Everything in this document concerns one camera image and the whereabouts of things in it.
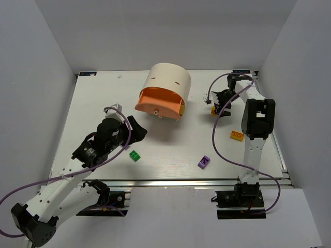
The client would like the small yellow lego brick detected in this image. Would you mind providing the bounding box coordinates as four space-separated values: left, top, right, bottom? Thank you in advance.
211 106 218 116

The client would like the long yellow lego brick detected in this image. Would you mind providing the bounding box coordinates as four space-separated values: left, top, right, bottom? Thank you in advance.
230 131 244 142

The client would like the orange top drawer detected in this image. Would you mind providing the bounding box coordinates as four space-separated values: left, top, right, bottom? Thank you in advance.
134 87 184 119

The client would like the cream drawer cabinet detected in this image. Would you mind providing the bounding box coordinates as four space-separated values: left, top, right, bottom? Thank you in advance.
139 63 191 105

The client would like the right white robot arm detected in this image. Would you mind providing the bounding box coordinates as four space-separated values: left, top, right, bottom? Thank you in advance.
207 72 276 208

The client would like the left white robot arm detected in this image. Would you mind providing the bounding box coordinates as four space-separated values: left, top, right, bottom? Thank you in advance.
11 115 147 247

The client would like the green lego brick lower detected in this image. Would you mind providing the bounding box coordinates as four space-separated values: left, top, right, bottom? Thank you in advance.
129 150 141 162

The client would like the yellow middle drawer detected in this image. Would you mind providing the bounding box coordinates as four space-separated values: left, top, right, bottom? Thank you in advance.
179 102 186 116

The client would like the purple lego brick right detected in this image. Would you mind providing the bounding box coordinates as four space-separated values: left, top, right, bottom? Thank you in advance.
198 156 210 169

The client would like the blue label left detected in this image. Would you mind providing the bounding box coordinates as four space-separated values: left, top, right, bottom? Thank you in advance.
79 71 97 76

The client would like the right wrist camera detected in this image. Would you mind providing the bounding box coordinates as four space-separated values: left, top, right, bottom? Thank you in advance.
203 91 219 105

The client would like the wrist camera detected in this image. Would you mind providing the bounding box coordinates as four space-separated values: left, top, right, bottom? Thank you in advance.
203 91 219 105
103 103 123 123

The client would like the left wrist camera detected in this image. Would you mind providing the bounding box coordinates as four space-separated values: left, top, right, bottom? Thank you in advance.
103 103 123 123

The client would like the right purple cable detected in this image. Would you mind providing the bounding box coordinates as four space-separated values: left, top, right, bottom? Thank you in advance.
208 73 282 215

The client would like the purple cable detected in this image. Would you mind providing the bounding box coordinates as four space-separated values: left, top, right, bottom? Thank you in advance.
0 106 134 238
208 73 282 215

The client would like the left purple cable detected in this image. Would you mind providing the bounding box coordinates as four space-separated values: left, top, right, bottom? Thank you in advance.
0 106 134 238

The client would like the aluminium rail front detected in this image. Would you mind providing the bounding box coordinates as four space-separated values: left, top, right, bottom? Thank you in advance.
80 177 293 188

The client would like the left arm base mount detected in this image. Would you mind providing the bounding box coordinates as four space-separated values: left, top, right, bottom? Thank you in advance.
76 189 131 217

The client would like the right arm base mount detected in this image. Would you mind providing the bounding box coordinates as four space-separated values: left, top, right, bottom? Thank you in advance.
210 190 266 220

